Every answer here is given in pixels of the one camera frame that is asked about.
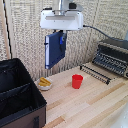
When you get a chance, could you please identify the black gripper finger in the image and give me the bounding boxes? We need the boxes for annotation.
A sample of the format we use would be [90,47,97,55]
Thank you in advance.
[59,30,68,53]
[50,29,60,35]

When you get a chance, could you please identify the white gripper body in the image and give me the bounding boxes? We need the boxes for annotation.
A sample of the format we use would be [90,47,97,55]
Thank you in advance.
[39,8,85,32]

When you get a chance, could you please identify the blue hardcover book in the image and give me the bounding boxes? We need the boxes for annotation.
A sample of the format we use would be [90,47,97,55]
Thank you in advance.
[44,30,67,70]

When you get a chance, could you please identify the red plastic cup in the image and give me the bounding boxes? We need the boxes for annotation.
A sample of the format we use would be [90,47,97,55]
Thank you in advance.
[71,74,84,90]

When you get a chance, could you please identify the yellow food pieces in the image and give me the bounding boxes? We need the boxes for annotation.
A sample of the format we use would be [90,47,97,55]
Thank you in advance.
[38,76,52,87]

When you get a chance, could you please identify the white bowl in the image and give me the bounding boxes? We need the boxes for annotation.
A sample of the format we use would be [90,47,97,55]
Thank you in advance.
[36,79,54,92]

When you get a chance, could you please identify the black metal appliance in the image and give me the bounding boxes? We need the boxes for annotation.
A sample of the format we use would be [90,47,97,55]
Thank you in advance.
[91,38,128,80]

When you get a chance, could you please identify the black cable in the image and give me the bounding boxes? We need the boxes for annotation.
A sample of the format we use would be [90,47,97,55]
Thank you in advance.
[82,24,116,42]

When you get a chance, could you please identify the black wire rack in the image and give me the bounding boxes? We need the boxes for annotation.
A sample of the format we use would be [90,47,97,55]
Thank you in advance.
[78,63,112,86]

